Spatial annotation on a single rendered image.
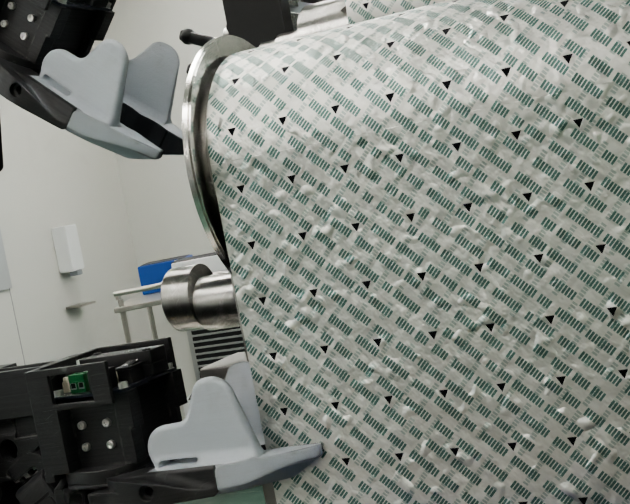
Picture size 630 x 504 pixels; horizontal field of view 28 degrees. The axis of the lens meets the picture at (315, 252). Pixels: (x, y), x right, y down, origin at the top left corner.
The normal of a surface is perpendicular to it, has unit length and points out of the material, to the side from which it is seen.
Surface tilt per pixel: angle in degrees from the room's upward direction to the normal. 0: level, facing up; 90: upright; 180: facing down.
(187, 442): 90
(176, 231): 90
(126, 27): 90
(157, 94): 91
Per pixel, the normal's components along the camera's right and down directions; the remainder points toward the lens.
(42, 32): -0.39, 0.12
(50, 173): 0.90, -0.15
